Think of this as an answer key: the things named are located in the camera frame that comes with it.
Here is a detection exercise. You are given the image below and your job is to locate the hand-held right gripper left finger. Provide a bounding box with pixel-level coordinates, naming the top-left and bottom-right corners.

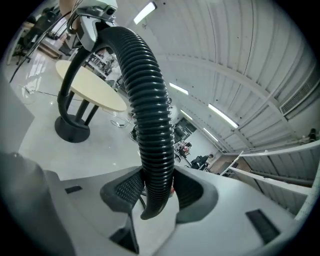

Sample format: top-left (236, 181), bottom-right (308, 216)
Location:
top-left (53, 166), bottom-right (145, 256)

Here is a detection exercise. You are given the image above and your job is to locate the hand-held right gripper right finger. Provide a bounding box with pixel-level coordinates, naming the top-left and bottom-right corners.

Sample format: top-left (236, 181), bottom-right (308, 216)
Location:
top-left (173, 166), bottom-right (299, 256)

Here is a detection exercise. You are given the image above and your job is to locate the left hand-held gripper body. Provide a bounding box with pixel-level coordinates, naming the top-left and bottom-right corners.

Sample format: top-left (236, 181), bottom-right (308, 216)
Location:
top-left (74, 0), bottom-right (118, 26)

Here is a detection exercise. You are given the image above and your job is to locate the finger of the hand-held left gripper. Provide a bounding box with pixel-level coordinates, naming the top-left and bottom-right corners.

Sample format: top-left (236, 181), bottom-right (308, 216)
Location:
top-left (98, 19), bottom-right (118, 29)
top-left (76, 15), bottom-right (99, 53)

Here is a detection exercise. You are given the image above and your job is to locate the black vacuum hose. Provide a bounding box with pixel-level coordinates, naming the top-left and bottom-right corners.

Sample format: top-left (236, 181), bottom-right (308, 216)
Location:
top-left (56, 24), bottom-right (176, 221)

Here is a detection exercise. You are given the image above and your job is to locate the person's left forearm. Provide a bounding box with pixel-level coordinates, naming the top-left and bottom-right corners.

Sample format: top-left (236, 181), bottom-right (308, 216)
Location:
top-left (59, 0), bottom-right (81, 16)

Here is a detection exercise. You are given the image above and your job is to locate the long ceiling light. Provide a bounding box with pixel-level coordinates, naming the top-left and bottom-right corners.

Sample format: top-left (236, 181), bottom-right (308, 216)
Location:
top-left (207, 103), bottom-right (240, 130)
top-left (133, 1), bottom-right (158, 26)
top-left (168, 81), bottom-right (190, 96)

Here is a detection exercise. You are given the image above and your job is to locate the black office chair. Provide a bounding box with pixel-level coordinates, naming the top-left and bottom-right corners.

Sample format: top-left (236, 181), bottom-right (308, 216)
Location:
top-left (177, 141), bottom-right (193, 159)

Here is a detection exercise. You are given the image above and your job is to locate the round beige table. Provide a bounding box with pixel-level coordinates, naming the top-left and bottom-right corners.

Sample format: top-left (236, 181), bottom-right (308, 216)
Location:
top-left (54, 59), bottom-right (128, 144)

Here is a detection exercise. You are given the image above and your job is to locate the white metal shelving rack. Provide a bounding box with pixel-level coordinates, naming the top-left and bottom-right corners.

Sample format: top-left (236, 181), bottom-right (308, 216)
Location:
top-left (219, 139), bottom-right (320, 222)

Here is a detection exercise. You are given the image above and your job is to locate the person's white shirt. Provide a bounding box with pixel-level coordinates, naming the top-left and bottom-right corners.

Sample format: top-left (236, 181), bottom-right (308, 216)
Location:
top-left (0, 74), bottom-right (35, 161)

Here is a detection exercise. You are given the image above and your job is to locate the ceiling air vent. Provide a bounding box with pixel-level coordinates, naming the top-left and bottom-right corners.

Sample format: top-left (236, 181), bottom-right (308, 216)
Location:
top-left (278, 74), bottom-right (320, 121)

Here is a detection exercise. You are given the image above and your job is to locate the left hand-held gripper black cable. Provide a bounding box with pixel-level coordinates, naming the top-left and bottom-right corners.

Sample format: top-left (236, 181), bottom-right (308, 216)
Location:
top-left (9, 9), bottom-right (83, 83)

